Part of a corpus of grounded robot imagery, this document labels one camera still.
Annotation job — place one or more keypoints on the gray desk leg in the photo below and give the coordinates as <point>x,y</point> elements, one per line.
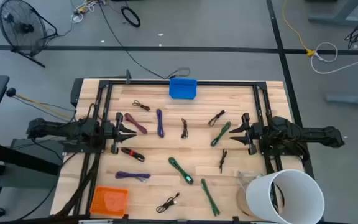
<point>337,15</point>

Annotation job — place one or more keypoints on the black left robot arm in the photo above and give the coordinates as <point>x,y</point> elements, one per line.
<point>57,129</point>

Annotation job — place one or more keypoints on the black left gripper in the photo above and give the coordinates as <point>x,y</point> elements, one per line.
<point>112,133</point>

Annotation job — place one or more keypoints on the black knob yellow stick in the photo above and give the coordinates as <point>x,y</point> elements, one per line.
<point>10,92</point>

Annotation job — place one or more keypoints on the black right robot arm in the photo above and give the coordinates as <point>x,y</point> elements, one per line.
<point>306,133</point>

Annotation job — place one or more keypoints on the white plastic cylinder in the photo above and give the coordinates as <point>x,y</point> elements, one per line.
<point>259,199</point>

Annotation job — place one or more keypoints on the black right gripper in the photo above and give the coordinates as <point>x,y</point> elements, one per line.
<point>256,133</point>

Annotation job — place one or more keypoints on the gray desk foot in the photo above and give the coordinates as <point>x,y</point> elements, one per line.
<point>351,99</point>

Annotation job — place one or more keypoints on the brown tape roll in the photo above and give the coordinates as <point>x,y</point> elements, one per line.
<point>240,202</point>

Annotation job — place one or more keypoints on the gray desk base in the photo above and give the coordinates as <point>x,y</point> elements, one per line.
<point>33,179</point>

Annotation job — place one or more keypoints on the black table corner bracket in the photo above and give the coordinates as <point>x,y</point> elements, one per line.
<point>76,91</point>

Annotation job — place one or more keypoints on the blue plastic basket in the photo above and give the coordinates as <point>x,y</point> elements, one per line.
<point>183,88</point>

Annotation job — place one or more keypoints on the black aluminium table frame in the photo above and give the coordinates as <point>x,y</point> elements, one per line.
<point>222,83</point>

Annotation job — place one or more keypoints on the orange plastic basket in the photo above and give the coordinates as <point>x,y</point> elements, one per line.
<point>109,201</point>

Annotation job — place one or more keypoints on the black floor fan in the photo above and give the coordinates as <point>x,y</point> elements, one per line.
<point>22,29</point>

